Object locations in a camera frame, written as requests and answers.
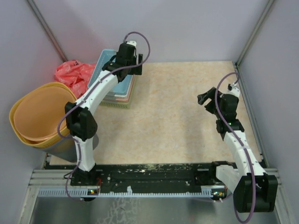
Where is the blue perforated plastic basket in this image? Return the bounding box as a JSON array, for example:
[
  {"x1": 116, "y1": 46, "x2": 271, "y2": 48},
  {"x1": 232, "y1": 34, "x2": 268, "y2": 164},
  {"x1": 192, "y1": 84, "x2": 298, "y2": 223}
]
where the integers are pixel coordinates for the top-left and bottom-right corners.
[{"x1": 88, "y1": 49, "x2": 133, "y2": 98}]

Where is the pink perforated plastic basket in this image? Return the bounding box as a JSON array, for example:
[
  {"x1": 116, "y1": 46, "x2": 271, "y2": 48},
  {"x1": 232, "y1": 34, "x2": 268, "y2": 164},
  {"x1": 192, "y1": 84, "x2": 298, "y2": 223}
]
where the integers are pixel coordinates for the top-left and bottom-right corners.
[{"x1": 103, "y1": 81, "x2": 136, "y2": 103}]

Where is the white perforated plastic basket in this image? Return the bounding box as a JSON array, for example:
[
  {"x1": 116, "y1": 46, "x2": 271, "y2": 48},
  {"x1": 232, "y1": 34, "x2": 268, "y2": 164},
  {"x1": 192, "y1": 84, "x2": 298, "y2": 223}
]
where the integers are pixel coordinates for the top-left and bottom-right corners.
[{"x1": 108, "y1": 78, "x2": 135, "y2": 99}]

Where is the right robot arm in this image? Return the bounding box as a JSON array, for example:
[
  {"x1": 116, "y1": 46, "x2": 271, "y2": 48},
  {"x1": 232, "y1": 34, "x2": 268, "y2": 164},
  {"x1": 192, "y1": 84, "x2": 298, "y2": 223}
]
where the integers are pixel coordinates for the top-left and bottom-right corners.
[{"x1": 197, "y1": 86, "x2": 278, "y2": 213}]

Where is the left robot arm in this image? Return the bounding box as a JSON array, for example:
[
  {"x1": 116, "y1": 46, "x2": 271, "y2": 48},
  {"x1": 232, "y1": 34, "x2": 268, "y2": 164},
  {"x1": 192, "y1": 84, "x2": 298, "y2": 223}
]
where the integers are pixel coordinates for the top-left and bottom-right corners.
[{"x1": 65, "y1": 41, "x2": 143, "y2": 185}]

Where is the green perforated plastic basket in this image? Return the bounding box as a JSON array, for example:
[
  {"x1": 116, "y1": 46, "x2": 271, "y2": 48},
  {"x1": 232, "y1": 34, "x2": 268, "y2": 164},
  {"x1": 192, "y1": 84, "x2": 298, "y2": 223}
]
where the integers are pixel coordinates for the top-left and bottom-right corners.
[{"x1": 98, "y1": 81, "x2": 137, "y2": 110}]

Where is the red plastic bag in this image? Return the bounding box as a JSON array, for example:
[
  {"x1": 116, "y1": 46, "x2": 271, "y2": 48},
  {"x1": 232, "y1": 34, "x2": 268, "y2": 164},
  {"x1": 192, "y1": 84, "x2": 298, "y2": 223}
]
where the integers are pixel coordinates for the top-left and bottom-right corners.
[{"x1": 54, "y1": 60, "x2": 96, "y2": 98}]

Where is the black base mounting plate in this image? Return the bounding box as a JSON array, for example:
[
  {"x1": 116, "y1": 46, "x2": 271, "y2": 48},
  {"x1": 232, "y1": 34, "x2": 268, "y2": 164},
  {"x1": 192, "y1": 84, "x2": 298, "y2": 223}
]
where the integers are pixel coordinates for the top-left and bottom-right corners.
[{"x1": 71, "y1": 162, "x2": 225, "y2": 193}]

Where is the grey plastic bin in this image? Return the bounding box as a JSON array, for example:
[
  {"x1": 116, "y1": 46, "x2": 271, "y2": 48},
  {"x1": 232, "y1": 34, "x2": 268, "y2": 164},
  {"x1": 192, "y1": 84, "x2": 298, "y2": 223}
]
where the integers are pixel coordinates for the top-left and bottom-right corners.
[{"x1": 40, "y1": 134, "x2": 99, "y2": 164}]

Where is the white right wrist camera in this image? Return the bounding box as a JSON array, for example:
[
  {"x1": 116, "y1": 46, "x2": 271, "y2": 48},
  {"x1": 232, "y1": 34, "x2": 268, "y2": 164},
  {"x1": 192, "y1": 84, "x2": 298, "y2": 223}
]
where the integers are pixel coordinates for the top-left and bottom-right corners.
[{"x1": 227, "y1": 84, "x2": 240, "y2": 98}]

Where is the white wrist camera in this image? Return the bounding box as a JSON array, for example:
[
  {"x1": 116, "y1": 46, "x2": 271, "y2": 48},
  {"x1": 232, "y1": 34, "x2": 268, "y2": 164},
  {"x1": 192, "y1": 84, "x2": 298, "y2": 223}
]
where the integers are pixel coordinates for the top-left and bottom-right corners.
[
  {"x1": 125, "y1": 41, "x2": 137, "y2": 51},
  {"x1": 227, "y1": 84, "x2": 240, "y2": 98}
]

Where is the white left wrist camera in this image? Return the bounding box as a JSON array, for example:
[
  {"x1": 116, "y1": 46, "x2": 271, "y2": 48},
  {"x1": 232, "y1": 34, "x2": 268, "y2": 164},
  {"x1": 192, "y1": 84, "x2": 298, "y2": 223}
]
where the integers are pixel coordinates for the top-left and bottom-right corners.
[{"x1": 125, "y1": 41, "x2": 137, "y2": 51}]

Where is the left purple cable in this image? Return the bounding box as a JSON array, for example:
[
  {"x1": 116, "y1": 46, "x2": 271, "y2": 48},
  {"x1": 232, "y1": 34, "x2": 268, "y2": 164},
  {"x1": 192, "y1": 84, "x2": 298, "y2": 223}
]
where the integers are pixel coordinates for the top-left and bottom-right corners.
[{"x1": 57, "y1": 31, "x2": 150, "y2": 203}]

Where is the white slotted cable duct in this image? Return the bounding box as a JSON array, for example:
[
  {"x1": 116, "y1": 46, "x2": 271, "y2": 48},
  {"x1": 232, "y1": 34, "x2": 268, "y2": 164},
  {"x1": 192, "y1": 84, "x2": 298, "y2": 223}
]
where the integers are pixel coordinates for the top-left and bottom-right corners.
[{"x1": 37, "y1": 188, "x2": 231, "y2": 198}]

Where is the aluminium frame rail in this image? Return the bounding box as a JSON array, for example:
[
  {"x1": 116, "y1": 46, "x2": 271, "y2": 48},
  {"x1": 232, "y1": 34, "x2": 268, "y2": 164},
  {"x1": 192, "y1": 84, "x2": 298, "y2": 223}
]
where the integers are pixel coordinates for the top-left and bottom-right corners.
[{"x1": 28, "y1": 169, "x2": 71, "y2": 188}]

